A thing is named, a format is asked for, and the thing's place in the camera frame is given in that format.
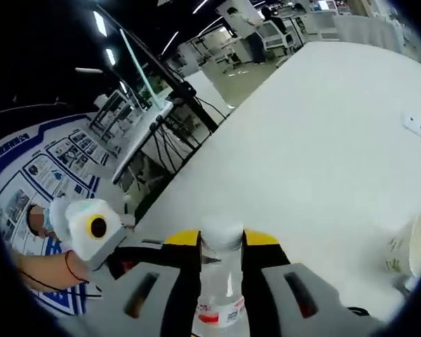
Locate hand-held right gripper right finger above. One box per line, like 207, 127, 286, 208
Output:
241, 228, 387, 337

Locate clear plastic water bottle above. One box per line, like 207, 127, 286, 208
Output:
192, 213, 248, 337

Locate blue white wall poster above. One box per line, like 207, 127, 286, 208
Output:
0, 112, 109, 317

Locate white side desk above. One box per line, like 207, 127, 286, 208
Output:
111, 100, 218, 215

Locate white table socket panel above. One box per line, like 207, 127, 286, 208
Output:
401, 112, 421, 147

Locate red wrist string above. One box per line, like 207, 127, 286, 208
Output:
64, 249, 89, 284

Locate white office chair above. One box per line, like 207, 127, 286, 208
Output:
258, 19, 295, 57

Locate black cable bundle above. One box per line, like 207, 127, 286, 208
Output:
150, 115, 211, 169

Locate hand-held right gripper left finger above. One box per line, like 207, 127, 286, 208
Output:
59, 228, 203, 337

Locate white mesh chair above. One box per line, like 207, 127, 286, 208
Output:
331, 13, 404, 53

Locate ceiling tube light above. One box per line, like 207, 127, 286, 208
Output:
93, 10, 108, 38

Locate white paper cup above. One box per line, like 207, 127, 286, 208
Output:
385, 205, 421, 282

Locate open silver laptop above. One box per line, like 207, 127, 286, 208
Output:
118, 27, 175, 117

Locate black tripod stand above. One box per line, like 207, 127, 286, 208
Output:
93, 1, 220, 133

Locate white shelf rack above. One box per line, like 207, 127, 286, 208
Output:
89, 89, 141, 141

